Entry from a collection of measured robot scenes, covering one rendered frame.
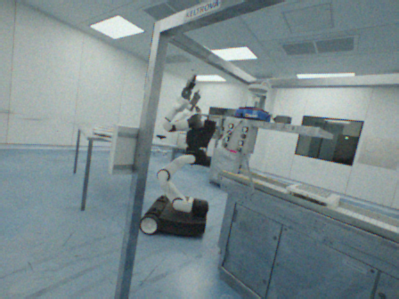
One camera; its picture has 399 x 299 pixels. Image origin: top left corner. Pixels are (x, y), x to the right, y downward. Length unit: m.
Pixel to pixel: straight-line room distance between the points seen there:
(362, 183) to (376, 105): 1.94
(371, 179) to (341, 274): 5.09
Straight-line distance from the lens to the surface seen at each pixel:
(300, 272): 1.48
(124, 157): 1.10
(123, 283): 1.40
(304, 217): 1.30
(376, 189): 6.41
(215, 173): 4.16
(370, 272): 1.37
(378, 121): 6.40
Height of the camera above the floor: 1.13
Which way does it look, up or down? 6 degrees down
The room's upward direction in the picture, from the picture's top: 10 degrees clockwise
